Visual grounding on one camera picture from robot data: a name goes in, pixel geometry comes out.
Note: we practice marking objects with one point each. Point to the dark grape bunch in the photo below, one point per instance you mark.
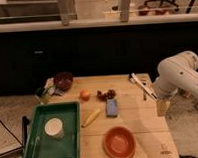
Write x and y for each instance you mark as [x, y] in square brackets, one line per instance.
[110, 94]

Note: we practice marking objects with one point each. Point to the yellow banana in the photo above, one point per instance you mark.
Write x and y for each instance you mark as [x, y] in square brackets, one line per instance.
[91, 118]

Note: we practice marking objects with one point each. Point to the white paper cup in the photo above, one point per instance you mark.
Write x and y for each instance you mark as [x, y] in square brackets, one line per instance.
[54, 128]

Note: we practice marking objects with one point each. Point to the orange fruit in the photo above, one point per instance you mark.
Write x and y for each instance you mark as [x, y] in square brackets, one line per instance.
[84, 95]

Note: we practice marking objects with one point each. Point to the red oval bowl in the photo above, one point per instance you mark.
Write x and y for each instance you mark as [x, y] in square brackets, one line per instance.
[119, 142]

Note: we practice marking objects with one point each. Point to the blue sponge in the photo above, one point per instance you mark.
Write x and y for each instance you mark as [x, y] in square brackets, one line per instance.
[111, 108]

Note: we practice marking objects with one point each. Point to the dark maroon bowl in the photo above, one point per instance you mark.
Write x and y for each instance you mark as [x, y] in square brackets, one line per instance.
[63, 80]

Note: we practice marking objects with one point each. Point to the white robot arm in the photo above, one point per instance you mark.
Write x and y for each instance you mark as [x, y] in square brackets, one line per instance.
[176, 72]

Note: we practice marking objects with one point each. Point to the green plastic tray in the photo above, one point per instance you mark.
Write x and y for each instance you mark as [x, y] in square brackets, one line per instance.
[40, 145]

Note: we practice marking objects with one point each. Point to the clear glass with items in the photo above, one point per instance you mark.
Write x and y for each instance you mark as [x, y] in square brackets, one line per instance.
[44, 94]

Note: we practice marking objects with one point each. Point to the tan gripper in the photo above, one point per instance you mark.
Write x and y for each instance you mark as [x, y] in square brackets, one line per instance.
[162, 107]

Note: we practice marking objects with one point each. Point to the grey board at left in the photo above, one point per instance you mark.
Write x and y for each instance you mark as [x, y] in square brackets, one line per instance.
[10, 145]

